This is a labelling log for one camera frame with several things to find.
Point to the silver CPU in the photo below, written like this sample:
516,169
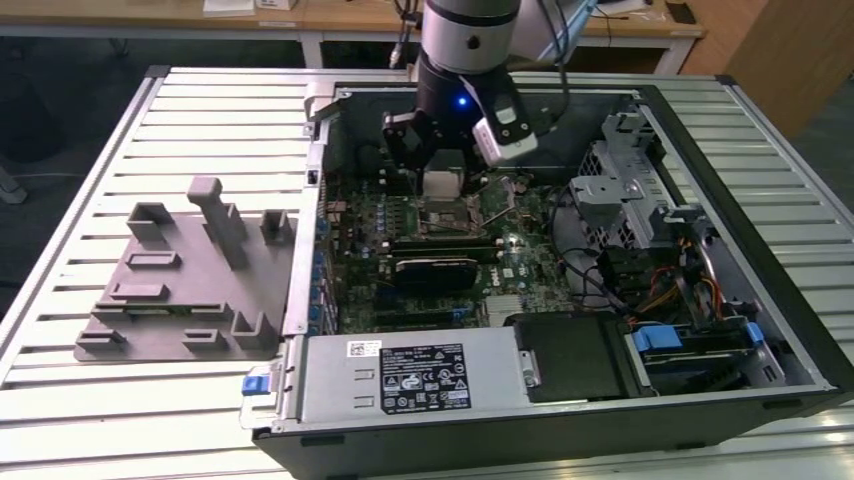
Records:
443,184

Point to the thin metal locking lever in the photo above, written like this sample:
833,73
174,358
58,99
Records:
501,215

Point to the CPU socket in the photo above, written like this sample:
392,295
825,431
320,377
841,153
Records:
447,220

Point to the silver coin battery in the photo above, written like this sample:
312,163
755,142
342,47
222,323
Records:
521,187

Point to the grey metal drive cage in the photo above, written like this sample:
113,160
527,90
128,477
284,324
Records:
601,195

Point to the black RAM stick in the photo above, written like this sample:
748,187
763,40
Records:
444,255

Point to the white box black print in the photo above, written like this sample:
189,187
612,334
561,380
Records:
277,4

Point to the black graphics card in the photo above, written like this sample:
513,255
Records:
435,275

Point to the plain white box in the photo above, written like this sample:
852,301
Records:
229,6

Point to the wooden desk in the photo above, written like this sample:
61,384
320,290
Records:
201,22

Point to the black phone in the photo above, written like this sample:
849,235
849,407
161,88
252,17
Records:
683,12

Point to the green motherboard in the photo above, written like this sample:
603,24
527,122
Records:
548,295

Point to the silver chipset heatsink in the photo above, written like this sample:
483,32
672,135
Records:
508,306

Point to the black expansion slot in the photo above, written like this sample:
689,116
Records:
414,319

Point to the grey parts rack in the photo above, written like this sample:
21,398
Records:
194,280

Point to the wooden cabinet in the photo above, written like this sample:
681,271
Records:
788,50

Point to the black plastic shroud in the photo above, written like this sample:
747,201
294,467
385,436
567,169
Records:
575,355

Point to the hard disk in blue carrier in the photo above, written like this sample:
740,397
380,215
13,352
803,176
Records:
657,340

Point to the silver power supply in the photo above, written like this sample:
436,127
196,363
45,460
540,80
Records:
334,380

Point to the blue plastic latch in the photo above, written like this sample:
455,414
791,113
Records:
252,386

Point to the grey chair base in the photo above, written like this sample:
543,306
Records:
14,190

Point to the black PC case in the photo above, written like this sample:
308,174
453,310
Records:
468,450

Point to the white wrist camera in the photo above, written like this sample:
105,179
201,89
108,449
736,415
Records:
508,135

